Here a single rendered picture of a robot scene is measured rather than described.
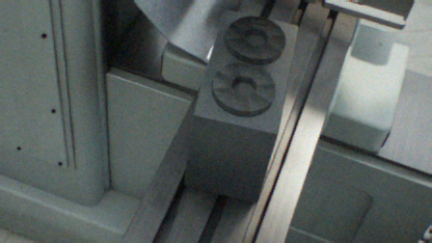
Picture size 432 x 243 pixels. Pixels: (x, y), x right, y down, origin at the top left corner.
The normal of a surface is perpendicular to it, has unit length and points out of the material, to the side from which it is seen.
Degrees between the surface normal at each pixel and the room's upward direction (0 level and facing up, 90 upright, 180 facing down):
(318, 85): 0
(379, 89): 0
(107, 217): 0
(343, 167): 90
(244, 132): 90
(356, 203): 90
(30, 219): 64
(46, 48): 89
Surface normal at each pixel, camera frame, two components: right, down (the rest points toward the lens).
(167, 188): 0.10, -0.61
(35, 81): -0.34, 0.71
